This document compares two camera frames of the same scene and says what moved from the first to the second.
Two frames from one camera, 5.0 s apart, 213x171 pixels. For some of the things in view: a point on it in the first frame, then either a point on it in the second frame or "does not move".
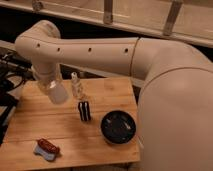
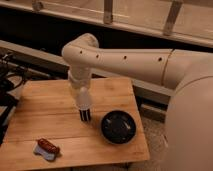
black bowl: [118, 127] does not move
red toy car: [46, 145] does not move
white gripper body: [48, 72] to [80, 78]
